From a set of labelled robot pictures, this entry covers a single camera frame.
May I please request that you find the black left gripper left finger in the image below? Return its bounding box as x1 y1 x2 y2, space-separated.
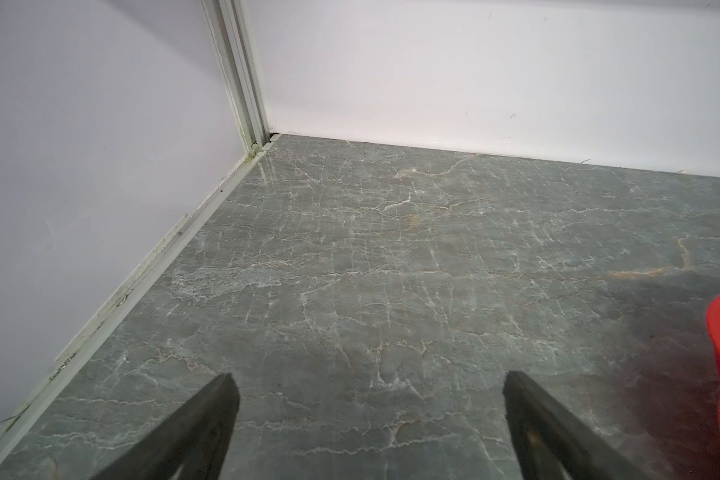
94 373 240 480

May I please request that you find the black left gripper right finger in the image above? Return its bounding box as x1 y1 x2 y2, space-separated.
503 371 647 479

